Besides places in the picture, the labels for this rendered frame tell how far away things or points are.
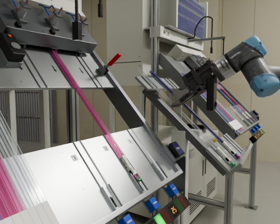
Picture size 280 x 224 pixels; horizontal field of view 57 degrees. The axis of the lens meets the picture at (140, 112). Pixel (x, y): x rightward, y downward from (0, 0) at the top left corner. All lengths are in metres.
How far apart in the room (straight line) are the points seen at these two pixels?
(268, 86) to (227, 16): 3.08
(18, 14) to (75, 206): 0.54
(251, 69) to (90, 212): 0.61
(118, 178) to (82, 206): 0.14
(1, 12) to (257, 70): 0.74
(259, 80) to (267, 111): 2.97
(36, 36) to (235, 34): 3.23
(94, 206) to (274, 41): 3.48
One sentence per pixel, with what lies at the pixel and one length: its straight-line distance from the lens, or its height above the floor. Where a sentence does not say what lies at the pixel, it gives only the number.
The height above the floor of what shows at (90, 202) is 0.75.
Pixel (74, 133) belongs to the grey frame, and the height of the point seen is 0.79.
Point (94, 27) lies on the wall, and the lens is 4.41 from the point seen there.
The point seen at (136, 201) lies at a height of 0.73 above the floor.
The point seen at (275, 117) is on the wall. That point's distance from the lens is 3.82.
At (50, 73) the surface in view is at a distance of 0.80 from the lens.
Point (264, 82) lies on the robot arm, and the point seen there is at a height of 1.01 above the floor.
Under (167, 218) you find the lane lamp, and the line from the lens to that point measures 0.74.
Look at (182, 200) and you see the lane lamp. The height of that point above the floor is 0.66.
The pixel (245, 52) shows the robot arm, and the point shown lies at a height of 1.10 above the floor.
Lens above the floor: 0.99
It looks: 6 degrees down
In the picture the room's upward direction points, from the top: straight up
